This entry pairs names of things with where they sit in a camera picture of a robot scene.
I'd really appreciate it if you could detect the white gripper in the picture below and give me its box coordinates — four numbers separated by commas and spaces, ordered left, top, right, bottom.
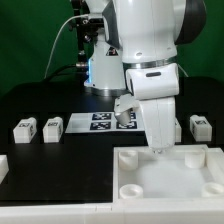
139, 97, 175, 151

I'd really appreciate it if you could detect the white square tabletop tray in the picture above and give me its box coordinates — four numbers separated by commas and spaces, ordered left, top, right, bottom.
113, 145, 224, 201

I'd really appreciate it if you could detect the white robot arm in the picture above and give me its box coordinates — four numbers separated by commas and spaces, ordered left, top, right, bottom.
84, 0, 206, 152

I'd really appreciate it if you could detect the white sheet with fiducial tags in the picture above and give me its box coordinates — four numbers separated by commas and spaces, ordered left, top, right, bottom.
66, 112, 144, 134

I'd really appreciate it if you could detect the white front fence bar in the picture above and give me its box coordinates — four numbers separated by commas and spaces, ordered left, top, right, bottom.
0, 198, 224, 224

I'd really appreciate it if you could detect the white block left edge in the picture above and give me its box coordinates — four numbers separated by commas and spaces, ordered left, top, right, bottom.
0, 155, 9, 184

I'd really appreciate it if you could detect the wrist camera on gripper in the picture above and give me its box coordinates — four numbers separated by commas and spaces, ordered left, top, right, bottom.
114, 94, 139, 125

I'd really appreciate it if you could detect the black cable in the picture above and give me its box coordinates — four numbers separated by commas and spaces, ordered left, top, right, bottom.
41, 63, 89, 84

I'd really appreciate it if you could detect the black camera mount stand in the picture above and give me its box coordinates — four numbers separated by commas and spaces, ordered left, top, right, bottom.
70, 0, 96, 81

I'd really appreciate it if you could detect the white cable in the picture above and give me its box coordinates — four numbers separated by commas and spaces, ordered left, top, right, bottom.
43, 13, 90, 80

